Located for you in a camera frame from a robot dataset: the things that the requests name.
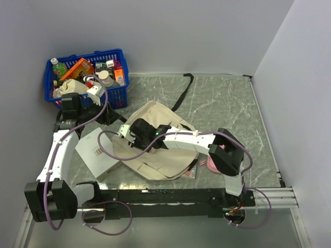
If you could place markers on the orange snack box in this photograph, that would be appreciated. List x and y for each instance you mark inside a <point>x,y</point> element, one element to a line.
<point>80,69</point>

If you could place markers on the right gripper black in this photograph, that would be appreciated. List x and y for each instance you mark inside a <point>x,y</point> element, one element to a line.
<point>136,144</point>

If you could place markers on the beige cloth pouch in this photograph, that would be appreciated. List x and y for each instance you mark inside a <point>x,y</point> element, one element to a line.
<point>70,86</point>

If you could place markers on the grey pump bottle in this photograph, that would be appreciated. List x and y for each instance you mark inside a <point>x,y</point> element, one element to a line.
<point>107,80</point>

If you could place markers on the floral cover book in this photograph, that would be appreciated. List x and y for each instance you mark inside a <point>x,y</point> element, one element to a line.
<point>191,172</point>

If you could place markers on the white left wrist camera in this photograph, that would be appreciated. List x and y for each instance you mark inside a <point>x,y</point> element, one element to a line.
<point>95,92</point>

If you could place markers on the green soda bottle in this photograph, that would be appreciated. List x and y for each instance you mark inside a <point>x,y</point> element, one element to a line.
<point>58,68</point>

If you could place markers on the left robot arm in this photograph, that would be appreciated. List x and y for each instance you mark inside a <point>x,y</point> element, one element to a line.
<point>50,197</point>

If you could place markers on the white book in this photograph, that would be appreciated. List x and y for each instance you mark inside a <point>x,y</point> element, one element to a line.
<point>94,158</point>

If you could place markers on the pink orange carton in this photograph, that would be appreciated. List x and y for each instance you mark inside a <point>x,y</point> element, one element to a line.
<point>118,73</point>

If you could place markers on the pink pencil case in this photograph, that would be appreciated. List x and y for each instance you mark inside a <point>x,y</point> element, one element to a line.
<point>210,165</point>

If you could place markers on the blue plastic basket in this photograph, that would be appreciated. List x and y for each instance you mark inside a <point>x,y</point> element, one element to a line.
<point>117,92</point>

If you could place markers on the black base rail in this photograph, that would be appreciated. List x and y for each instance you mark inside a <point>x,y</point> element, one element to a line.
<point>152,203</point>

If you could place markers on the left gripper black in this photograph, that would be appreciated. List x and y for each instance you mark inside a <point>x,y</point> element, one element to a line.
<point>108,116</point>

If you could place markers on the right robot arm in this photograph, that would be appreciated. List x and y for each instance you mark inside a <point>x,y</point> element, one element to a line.
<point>225,151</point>

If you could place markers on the black product box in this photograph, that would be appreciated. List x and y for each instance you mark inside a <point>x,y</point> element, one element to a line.
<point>101,66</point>

